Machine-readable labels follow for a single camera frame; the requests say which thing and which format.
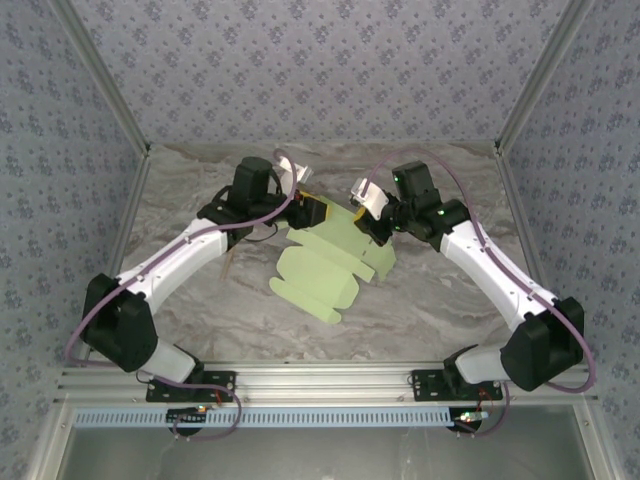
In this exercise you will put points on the light green paper box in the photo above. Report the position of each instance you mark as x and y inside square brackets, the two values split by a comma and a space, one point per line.
[325, 265]

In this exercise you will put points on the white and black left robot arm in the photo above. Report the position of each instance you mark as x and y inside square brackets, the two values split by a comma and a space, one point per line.
[175, 250]

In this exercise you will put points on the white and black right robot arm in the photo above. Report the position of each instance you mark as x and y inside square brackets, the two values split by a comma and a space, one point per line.
[480, 260]

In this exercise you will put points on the thin wooden stick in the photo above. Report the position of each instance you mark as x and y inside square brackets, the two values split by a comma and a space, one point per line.
[226, 267]

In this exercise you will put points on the aluminium mounting beam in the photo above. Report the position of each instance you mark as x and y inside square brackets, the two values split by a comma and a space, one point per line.
[325, 382]

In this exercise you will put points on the small black controller board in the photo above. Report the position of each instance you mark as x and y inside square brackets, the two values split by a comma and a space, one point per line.
[187, 415]
[470, 417]

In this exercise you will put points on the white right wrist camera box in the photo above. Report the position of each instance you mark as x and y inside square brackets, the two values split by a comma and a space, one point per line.
[372, 200]

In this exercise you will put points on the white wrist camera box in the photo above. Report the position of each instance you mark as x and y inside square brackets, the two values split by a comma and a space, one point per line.
[297, 172]
[372, 200]

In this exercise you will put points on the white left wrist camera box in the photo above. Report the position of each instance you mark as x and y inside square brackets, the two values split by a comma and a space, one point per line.
[297, 172]

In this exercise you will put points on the aluminium table side rail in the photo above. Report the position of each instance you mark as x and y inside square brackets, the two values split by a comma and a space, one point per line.
[116, 250]
[511, 185]

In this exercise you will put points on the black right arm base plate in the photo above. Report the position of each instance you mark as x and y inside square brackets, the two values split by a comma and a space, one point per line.
[425, 387]

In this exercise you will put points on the aluminium frame post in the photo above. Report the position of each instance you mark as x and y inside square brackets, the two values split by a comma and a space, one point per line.
[102, 75]
[542, 75]

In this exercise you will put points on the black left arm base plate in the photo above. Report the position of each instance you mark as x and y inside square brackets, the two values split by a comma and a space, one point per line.
[160, 392]

